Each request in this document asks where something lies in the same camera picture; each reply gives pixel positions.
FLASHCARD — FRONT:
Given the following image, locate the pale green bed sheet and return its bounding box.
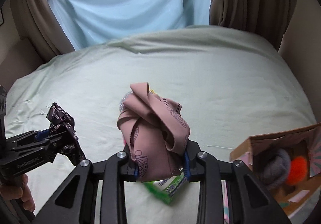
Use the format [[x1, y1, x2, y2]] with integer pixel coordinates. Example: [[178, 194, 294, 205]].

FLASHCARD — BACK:
[[5, 26, 316, 162]]

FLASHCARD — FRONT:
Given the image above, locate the brown left curtain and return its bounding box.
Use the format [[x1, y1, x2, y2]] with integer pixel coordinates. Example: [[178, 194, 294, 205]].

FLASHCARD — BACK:
[[10, 0, 75, 61]]

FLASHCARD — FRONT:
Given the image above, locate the person's left hand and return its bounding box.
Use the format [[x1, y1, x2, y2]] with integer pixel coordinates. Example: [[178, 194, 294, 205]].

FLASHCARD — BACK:
[[1, 174, 35, 212]]

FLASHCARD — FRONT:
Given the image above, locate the pink printed cloth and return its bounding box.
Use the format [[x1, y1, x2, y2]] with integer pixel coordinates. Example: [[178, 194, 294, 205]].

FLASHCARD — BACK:
[[117, 83, 190, 182]]

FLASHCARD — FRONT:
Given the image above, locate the orange fluffy ball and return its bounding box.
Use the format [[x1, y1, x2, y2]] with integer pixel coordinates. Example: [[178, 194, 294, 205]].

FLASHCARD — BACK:
[[285, 156, 308, 186]]

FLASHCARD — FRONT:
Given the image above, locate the light blue curtain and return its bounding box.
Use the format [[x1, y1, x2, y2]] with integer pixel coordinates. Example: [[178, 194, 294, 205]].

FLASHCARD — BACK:
[[48, 0, 210, 50]]

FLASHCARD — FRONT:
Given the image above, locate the green wet wipes pack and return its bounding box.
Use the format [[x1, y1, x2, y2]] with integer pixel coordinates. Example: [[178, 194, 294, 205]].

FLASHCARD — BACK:
[[143, 172, 187, 204]]

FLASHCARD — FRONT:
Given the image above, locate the black patterned cloth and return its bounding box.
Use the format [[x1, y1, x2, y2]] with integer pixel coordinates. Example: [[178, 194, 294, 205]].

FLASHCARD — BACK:
[[46, 102, 86, 166]]

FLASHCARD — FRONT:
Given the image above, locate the grey knotted soft toy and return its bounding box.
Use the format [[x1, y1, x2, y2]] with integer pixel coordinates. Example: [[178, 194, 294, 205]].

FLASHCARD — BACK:
[[255, 149, 291, 190]]

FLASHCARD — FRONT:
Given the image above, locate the round glitter yellow sponge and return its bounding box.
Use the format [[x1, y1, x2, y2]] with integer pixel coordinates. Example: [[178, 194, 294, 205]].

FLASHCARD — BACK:
[[119, 89, 155, 113]]

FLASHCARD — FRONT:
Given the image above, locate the cardboard box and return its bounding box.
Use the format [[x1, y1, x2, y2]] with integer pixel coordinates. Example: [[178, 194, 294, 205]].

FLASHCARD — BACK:
[[230, 123, 320, 218]]

